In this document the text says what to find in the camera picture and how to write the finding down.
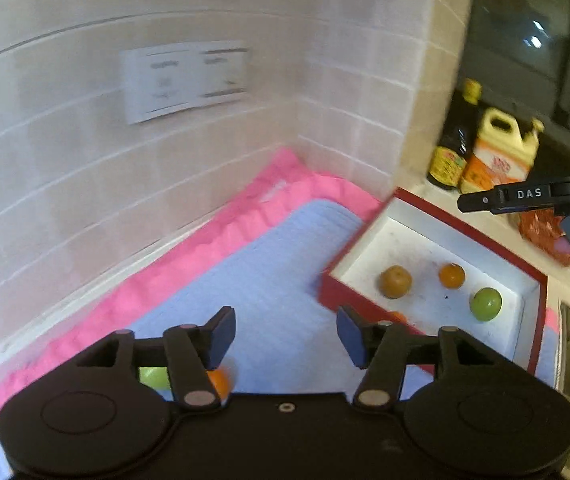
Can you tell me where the dark window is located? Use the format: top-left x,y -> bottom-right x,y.
457,0 -> 570,171

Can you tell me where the yellow detergent bottle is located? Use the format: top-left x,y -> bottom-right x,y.
459,107 -> 546,196

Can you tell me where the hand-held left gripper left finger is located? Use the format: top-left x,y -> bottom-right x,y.
72,306 -> 237,409

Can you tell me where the red cardboard box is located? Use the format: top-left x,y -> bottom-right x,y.
319,187 -> 548,377

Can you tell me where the white wall socket with switch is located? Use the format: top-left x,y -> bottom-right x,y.
187,40 -> 251,109

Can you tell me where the brown kiwi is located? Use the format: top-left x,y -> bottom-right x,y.
379,266 -> 413,300

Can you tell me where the dark soy sauce bottle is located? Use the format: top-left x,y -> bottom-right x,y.
426,77 -> 483,191

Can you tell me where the blue quilted mat pink frill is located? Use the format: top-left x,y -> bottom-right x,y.
0,147 -> 563,480

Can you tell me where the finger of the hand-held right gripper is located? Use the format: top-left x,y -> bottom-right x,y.
457,176 -> 570,214

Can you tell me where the green apple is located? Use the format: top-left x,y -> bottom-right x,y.
469,287 -> 503,321
138,366 -> 172,392

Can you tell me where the small orange plastic basket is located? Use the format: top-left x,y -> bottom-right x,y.
519,209 -> 570,267

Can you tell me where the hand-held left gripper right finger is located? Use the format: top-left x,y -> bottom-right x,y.
336,304 -> 496,409

